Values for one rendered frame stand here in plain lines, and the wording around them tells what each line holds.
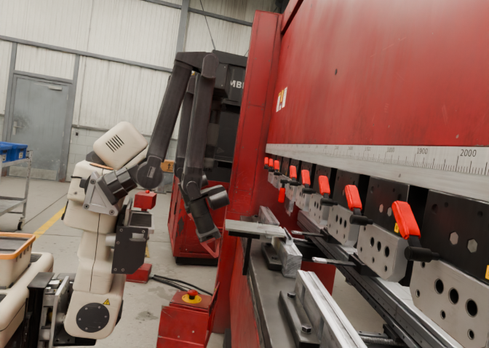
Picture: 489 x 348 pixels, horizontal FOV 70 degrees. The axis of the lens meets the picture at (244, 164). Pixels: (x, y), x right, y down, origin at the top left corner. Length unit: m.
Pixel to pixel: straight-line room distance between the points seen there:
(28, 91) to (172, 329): 7.84
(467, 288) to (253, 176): 2.06
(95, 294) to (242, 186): 1.41
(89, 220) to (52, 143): 7.38
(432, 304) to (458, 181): 0.16
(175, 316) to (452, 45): 1.06
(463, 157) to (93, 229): 1.09
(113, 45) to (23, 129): 2.61
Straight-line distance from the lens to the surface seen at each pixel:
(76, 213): 1.28
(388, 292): 1.24
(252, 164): 2.44
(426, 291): 0.55
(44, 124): 8.66
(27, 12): 9.09
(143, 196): 3.24
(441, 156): 0.55
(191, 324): 1.26
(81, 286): 1.32
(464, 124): 0.53
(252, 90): 2.47
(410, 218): 0.54
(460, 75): 0.56
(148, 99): 8.43
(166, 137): 1.07
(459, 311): 0.50
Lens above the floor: 1.36
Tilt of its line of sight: 3 degrees down
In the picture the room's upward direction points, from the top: 8 degrees clockwise
